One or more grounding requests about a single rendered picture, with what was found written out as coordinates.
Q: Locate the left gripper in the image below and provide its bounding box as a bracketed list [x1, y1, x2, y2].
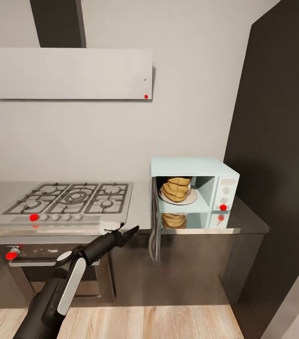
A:
[92, 223, 139, 257]

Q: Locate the microwave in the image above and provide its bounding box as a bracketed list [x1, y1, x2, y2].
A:
[149, 157, 240, 269]

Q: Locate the popcorn bag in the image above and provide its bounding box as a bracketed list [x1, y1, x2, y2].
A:
[161, 176, 193, 202]

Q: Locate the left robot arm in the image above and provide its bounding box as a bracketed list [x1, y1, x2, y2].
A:
[13, 221, 139, 339]

